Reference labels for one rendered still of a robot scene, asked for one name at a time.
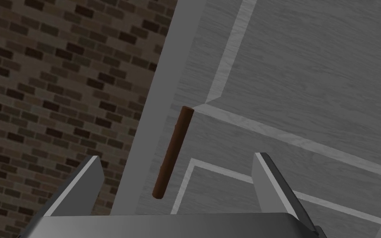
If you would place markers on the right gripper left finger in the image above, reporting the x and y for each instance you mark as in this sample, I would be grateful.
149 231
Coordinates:
78 191

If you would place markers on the grey panelled door leaf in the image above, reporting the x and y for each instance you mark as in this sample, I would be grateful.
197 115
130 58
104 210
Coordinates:
296 105

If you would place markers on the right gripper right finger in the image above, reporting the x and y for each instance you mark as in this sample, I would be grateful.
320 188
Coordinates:
271 188

